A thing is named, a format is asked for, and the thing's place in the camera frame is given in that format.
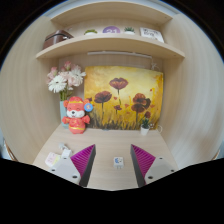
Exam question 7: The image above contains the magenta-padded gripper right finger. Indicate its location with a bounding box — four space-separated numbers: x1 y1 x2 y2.
130 143 177 188

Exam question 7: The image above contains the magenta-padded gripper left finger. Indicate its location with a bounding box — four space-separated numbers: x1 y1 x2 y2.
49 143 97 188

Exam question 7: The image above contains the white charger with blue picture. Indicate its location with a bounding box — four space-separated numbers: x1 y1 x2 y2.
113 156 125 170

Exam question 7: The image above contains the white adapter block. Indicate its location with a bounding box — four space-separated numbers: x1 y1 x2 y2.
61 148 73 160

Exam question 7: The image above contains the small potted plant white pot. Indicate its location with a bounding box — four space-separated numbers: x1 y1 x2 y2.
139 117 151 137

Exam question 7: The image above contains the pastel multicolour power strip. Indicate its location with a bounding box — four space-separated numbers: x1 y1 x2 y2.
44 151 63 169

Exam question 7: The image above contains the red plush mouse toy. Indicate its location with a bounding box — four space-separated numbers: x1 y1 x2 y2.
61 96 94 135

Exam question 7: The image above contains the pale teal vase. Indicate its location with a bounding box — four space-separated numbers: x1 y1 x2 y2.
59 99 70 128

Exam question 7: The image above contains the yellow poppy flower painting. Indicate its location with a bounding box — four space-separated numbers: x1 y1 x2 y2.
83 65 165 131

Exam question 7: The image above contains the pink and white flower bouquet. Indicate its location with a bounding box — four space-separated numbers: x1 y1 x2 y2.
46 60 87 101

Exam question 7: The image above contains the white light bar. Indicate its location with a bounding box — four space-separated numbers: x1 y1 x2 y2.
86 50 154 60

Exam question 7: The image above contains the wooden shelf unit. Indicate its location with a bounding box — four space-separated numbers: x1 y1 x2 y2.
35 0 186 61

